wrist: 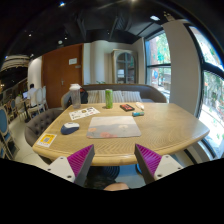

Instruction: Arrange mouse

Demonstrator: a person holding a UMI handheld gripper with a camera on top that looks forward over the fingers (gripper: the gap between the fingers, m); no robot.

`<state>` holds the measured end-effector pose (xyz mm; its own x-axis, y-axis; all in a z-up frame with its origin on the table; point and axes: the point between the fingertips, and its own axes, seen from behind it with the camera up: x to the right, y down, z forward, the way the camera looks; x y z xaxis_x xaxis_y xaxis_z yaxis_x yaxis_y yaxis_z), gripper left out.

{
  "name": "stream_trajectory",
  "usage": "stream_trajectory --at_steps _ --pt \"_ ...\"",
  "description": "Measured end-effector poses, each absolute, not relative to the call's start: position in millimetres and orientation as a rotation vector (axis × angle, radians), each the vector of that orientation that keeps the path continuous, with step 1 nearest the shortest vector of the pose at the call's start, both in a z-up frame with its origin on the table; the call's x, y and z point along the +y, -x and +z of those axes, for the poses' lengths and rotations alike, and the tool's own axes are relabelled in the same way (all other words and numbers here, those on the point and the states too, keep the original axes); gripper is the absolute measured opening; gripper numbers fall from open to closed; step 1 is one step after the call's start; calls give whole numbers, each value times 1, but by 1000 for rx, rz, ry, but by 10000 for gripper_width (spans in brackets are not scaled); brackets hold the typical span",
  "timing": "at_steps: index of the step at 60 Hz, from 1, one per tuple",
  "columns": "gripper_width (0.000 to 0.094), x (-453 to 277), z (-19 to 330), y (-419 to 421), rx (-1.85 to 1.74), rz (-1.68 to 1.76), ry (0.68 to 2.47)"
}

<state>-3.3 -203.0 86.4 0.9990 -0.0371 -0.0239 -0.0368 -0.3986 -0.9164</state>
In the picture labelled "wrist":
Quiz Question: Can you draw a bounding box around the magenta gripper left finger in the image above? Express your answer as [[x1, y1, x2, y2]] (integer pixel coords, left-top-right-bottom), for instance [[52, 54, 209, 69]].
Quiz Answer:
[[46, 144, 96, 187]]

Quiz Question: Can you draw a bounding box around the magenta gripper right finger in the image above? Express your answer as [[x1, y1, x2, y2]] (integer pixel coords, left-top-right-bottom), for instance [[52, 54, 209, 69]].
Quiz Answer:
[[134, 143, 185, 185]]

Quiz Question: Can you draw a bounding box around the blue and white computer mouse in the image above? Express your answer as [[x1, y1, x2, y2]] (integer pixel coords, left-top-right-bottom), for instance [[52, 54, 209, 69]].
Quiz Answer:
[[61, 122, 80, 135]]

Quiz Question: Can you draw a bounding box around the grey patterned mouse pad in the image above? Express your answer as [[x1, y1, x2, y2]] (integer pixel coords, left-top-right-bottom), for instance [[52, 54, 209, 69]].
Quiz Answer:
[[86, 116, 141, 139]]

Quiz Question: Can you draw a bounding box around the yellow QR code sticker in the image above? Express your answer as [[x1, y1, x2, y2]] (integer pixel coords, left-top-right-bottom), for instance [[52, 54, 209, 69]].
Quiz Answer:
[[37, 133, 57, 148]]

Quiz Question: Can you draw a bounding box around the teal small tube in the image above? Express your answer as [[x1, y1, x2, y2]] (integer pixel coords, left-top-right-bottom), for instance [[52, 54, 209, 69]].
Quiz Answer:
[[132, 111, 145, 117]]

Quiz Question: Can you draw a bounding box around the white sticker sheet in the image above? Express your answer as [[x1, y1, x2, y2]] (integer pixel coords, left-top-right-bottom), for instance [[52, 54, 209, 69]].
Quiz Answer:
[[69, 107, 99, 120]]

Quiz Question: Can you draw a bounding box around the grey tufted armchair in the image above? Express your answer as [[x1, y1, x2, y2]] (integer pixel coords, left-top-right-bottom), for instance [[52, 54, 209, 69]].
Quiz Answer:
[[25, 109, 62, 146]]

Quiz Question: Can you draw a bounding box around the white small object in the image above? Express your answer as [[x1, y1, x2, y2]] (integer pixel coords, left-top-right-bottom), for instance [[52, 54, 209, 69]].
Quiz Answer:
[[135, 102, 144, 111]]

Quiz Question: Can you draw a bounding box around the black and red small box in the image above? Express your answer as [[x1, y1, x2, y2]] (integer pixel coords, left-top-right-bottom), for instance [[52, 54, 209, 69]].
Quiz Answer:
[[120, 104, 135, 112]]

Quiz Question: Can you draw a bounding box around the grey sofa with striped cushions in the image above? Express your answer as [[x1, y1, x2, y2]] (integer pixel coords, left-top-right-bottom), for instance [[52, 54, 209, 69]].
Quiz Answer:
[[60, 83, 168, 110]]

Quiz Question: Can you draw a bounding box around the clear shaker bottle white lid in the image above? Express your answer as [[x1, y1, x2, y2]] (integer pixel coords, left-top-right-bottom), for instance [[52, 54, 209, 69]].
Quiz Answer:
[[69, 84, 81, 109]]

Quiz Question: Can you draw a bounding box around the blue chair at left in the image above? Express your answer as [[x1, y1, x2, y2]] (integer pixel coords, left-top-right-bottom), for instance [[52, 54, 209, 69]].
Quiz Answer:
[[0, 106, 16, 159]]

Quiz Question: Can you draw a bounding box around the green drink can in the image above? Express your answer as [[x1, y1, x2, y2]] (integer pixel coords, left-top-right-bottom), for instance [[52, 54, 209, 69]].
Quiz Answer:
[[105, 89, 113, 109]]

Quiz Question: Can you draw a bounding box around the person in white shirt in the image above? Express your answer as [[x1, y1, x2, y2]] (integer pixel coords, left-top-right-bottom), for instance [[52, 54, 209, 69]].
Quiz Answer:
[[27, 83, 37, 108]]

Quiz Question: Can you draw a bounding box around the wooden door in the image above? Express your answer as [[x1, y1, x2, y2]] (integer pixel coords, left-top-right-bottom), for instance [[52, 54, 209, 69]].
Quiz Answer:
[[42, 44, 83, 108]]

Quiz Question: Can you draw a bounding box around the arched glass cabinet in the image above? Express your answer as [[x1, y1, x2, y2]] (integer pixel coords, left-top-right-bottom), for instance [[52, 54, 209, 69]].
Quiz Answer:
[[112, 49, 138, 84]]

